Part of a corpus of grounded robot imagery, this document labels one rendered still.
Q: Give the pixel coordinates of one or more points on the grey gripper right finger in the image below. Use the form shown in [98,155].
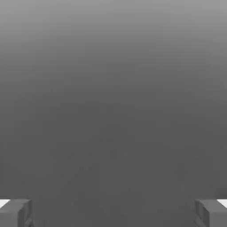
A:
[215,215]

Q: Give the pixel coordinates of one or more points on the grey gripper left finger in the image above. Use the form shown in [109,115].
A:
[12,214]

